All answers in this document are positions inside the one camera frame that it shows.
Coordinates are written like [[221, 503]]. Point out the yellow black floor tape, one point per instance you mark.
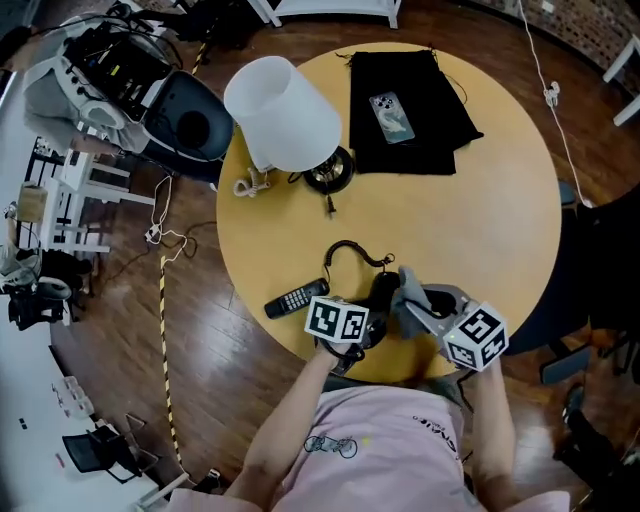
[[167, 360]]

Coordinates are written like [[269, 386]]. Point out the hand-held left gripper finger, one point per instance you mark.
[[377, 334]]

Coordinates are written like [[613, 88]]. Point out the brown cardboard box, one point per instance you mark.
[[33, 200]]

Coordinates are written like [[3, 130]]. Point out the black telephone handset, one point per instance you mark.
[[297, 299]]

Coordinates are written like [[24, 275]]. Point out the person's right forearm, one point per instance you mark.
[[492, 425]]

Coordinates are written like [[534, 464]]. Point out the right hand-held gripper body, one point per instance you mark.
[[477, 337]]

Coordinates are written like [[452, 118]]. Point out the black office chair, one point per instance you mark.
[[590, 280]]

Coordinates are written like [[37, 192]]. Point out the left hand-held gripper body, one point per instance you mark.
[[335, 320]]

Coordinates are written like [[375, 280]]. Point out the white desk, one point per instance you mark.
[[80, 200]]

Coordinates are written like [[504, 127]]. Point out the person's left forearm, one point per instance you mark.
[[290, 425]]

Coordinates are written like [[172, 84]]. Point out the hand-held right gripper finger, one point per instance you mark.
[[462, 300], [424, 318]]

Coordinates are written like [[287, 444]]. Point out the white shade table lamp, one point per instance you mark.
[[280, 110]]

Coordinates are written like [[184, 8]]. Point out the person's dark trousers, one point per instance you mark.
[[350, 384]]

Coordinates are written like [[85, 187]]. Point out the black fabric bag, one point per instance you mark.
[[430, 150]]

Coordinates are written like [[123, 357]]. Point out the person's pink shirt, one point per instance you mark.
[[390, 450]]

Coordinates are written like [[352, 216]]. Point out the white metal shelf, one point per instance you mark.
[[330, 7]]

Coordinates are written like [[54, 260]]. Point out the black swivel chair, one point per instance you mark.
[[40, 305]]

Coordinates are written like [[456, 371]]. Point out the black backpack rig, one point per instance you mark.
[[190, 125]]

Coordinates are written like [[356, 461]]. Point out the clear plastic containers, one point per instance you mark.
[[72, 397]]

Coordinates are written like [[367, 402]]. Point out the grey cloth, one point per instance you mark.
[[412, 300]]

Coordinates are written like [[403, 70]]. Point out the black mesh chair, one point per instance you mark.
[[100, 450]]

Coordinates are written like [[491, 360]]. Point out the smartphone with patterned case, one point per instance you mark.
[[392, 117]]

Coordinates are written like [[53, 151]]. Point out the white side table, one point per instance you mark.
[[625, 75]]

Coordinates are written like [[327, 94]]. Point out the white power strip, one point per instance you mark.
[[153, 233]]

